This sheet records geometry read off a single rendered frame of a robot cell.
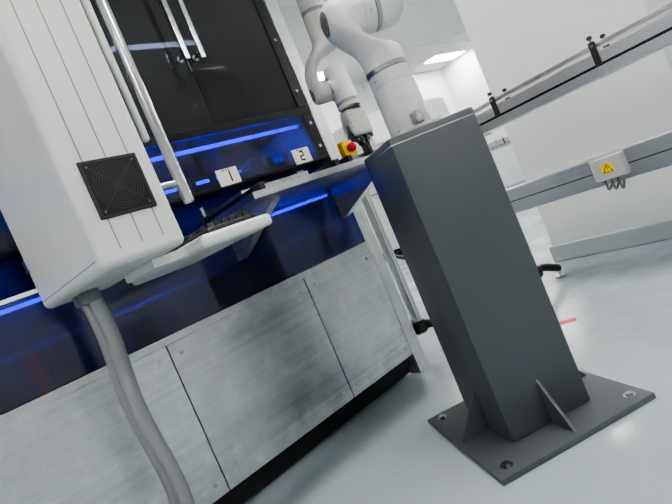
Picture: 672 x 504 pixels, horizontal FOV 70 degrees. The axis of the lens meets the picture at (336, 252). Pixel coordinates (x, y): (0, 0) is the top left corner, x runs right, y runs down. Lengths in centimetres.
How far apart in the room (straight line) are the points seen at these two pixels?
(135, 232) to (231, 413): 81
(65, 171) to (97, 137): 10
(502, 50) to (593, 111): 61
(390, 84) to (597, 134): 172
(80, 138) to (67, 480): 90
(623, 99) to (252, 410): 224
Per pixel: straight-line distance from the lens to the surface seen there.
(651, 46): 217
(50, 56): 113
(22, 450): 153
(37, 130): 106
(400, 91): 136
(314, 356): 180
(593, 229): 304
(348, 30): 139
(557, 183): 237
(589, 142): 293
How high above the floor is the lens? 71
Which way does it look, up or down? 3 degrees down
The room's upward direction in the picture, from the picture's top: 23 degrees counter-clockwise
